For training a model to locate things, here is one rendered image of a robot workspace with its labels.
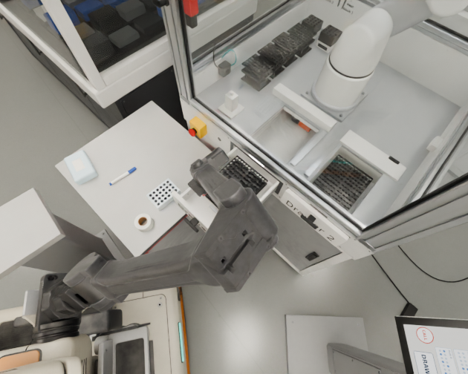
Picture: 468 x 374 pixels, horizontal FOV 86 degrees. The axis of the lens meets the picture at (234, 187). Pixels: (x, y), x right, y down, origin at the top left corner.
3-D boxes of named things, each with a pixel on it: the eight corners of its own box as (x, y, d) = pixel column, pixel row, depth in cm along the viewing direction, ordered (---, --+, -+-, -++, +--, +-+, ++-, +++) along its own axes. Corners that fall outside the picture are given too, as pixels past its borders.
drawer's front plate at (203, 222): (223, 250, 99) (224, 244, 89) (175, 202, 107) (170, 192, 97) (227, 247, 100) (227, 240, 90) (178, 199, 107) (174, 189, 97)
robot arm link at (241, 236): (218, 244, 26) (266, 302, 30) (251, 175, 37) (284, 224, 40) (56, 284, 51) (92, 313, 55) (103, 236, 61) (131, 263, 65)
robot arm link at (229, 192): (216, 207, 34) (258, 260, 38) (249, 182, 34) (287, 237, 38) (185, 165, 74) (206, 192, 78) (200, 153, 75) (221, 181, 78)
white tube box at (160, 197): (160, 211, 111) (157, 208, 108) (148, 198, 113) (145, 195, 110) (181, 193, 115) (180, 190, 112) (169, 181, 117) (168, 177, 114)
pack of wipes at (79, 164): (99, 176, 117) (94, 171, 113) (79, 186, 115) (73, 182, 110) (87, 153, 122) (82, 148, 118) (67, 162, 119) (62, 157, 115)
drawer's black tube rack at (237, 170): (231, 222, 102) (231, 217, 96) (200, 194, 107) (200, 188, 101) (266, 187, 110) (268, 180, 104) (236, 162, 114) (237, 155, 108)
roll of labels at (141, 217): (139, 215, 110) (137, 212, 106) (155, 217, 110) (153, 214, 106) (134, 231, 107) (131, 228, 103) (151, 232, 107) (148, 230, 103)
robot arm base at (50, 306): (41, 274, 57) (33, 335, 52) (58, 266, 53) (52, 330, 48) (80, 274, 64) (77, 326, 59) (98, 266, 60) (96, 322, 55)
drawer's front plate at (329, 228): (335, 247, 101) (347, 240, 91) (279, 200, 109) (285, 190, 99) (337, 243, 102) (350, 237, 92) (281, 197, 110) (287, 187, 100)
